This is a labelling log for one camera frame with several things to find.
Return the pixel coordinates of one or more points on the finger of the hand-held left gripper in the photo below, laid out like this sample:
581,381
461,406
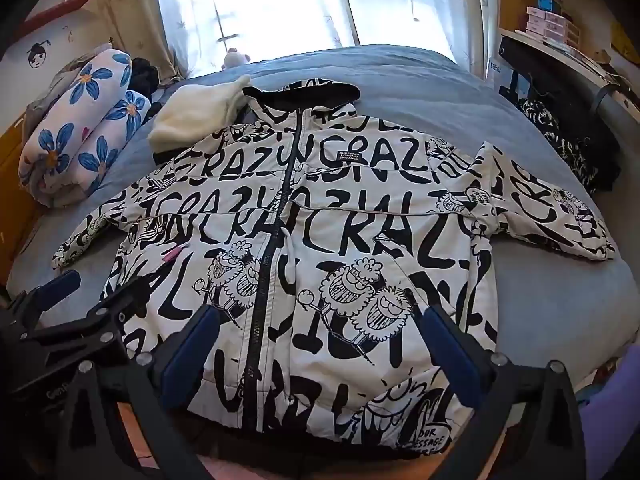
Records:
52,287
115,305

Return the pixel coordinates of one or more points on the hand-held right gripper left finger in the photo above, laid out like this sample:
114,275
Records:
192,360

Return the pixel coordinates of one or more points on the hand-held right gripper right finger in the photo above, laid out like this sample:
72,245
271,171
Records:
457,360

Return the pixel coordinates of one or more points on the white black printed hooded jacket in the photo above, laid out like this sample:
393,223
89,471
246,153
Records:
350,200

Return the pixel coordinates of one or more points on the yellow wooden furniture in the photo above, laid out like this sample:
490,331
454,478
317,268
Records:
10,170

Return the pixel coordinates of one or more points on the blue flower pillow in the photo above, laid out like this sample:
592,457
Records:
85,125

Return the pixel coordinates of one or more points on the purple cloth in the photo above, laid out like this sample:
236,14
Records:
610,425

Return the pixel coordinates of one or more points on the cream fleece cloth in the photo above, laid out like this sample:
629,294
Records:
195,120

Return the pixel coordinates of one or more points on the dark cloth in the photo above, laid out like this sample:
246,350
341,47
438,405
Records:
145,72

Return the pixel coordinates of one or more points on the black white patterned cloth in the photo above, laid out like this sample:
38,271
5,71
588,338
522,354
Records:
550,130

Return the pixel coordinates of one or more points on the red board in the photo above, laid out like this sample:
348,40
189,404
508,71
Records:
55,15

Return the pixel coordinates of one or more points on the white plush toy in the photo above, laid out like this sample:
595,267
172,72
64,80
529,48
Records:
235,57

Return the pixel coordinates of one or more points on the grey-blue bed blanket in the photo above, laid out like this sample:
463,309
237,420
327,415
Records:
400,75

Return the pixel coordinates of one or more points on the beige curtain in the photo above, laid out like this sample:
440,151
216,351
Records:
125,5

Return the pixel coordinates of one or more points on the white box with blue print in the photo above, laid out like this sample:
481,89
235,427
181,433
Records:
492,66

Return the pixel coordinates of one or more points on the grey tube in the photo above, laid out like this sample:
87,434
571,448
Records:
617,107

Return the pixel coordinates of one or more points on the white sheer curtain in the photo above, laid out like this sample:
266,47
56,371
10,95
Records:
190,10
400,0

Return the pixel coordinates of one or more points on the stack of pink boxes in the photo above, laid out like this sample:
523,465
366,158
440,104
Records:
545,22

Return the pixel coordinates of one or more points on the small blue box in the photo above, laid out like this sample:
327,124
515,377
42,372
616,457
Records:
545,2

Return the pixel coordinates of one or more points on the cartoon face wall sticker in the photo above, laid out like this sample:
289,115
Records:
37,52

